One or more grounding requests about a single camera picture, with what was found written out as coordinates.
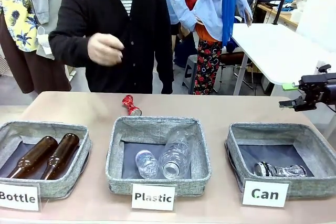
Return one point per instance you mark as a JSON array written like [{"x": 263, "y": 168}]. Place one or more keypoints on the blue scarf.
[{"x": 229, "y": 6}]

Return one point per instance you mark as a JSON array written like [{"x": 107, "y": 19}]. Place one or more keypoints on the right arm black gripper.
[{"x": 320, "y": 90}]

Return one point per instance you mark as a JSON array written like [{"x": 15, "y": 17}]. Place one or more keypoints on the red floral black skirt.
[{"x": 207, "y": 66}]

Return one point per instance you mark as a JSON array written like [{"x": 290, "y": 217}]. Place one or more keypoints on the mannequin in light blue shirt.
[{"x": 210, "y": 1}]

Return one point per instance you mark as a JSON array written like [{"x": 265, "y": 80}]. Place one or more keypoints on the dark brown hanging skirt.
[{"x": 31, "y": 69}]

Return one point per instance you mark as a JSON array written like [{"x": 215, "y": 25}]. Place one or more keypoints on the grey step stool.
[{"x": 189, "y": 72}]

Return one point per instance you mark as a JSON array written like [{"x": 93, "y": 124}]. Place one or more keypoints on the white Plastic label sign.
[{"x": 153, "y": 197}]

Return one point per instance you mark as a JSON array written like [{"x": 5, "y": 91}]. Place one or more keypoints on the mannequin with black shorts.
[{"x": 174, "y": 22}]

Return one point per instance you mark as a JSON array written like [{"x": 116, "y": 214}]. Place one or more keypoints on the white Bottle label sign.
[{"x": 18, "y": 197}]

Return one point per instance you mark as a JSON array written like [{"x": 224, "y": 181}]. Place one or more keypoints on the person in black cardigan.
[{"x": 147, "y": 37}]

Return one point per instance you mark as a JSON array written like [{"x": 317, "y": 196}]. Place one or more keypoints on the white Can label sign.
[{"x": 265, "y": 194}]

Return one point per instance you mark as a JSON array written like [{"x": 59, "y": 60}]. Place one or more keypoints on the wooden workbench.
[{"x": 281, "y": 14}]

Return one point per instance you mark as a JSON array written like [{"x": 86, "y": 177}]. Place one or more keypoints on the small clear plastic bottle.
[{"x": 147, "y": 163}]

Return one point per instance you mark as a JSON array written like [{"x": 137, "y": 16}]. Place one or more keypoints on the white hanging tag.
[{"x": 44, "y": 40}]

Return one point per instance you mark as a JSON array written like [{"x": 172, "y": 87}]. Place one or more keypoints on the large clear plastic bottle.
[{"x": 176, "y": 153}]

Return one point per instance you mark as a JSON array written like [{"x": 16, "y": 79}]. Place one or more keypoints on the person's right hand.
[{"x": 105, "y": 49}]

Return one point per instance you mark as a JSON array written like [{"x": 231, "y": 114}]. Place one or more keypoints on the crushed red can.
[{"x": 130, "y": 104}]

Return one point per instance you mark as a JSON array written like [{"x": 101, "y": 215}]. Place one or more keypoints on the brown glass bottle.
[
  {"x": 34, "y": 155},
  {"x": 63, "y": 153}
]

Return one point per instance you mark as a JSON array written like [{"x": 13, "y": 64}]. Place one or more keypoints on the yellow floral shirt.
[{"x": 15, "y": 6}]

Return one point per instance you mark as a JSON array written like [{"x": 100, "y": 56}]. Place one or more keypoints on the grey fabric basket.
[
  {"x": 275, "y": 134},
  {"x": 157, "y": 129},
  {"x": 76, "y": 140}
]

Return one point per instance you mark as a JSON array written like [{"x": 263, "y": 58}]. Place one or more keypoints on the person's right forearm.
[{"x": 69, "y": 49}]

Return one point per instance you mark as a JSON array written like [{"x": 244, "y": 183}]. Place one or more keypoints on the crushed black white can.
[{"x": 281, "y": 170}]

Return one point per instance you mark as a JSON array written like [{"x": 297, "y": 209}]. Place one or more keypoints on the white table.
[{"x": 275, "y": 51}]

